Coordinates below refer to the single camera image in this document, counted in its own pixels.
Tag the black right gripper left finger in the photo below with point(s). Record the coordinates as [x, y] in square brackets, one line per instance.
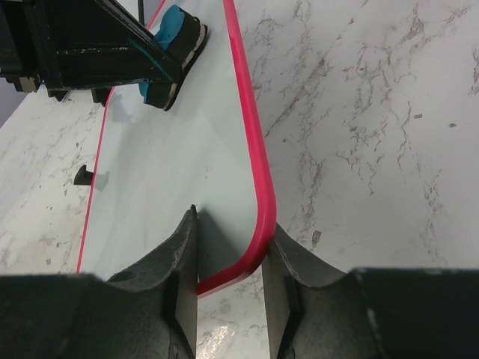
[147, 310]

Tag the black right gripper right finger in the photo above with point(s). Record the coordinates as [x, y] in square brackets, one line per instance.
[314, 310]

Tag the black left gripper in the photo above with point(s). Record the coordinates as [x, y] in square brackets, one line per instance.
[97, 41]

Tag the blue whiteboard eraser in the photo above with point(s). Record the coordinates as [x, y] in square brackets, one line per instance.
[183, 36]

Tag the pink framed whiteboard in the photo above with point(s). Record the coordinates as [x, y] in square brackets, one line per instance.
[206, 152]

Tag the black whiteboard stand foot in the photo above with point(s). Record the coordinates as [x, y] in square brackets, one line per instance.
[83, 176]

